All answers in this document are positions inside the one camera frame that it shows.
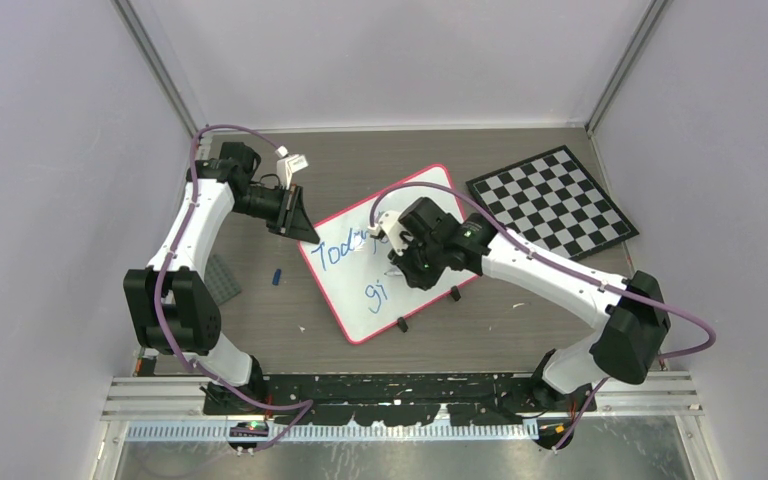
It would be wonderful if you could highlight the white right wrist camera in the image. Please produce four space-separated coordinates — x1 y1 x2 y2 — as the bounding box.
367 210 414 256

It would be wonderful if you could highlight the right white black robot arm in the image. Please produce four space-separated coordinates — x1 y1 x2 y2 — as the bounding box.
371 197 670 411

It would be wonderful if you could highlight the black white checkerboard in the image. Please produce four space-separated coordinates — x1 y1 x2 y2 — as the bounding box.
466 146 639 260

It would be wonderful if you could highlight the white slotted cable rail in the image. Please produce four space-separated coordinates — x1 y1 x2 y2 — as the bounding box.
124 419 539 444

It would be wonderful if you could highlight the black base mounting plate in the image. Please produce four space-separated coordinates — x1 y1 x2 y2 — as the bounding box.
201 373 592 427

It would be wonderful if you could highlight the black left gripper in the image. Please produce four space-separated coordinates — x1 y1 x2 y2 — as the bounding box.
233 183 320 244

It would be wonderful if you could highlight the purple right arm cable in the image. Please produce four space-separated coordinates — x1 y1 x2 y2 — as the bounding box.
368 181 717 454

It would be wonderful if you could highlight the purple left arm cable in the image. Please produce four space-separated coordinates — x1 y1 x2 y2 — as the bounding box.
152 123 316 455

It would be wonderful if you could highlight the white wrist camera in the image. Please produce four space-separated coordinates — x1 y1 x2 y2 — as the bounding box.
276 154 309 188
367 210 414 256

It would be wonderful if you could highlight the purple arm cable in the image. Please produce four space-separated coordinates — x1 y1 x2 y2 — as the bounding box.
152 123 316 455
368 181 717 454

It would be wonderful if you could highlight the black whiteboard stand clip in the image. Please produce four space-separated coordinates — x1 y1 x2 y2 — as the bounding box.
397 317 409 333

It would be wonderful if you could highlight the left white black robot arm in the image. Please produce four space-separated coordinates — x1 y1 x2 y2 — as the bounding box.
123 142 320 414

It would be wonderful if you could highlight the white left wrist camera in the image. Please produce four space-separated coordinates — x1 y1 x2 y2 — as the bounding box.
276 154 309 188

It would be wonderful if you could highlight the grey studded building plate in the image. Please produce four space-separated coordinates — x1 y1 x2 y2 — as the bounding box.
204 254 242 306

